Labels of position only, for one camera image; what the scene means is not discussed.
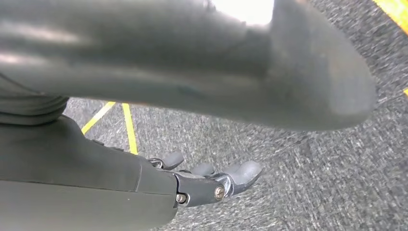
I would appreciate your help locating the yellow floor tape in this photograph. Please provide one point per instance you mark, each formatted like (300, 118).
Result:
(130, 130)
(396, 9)

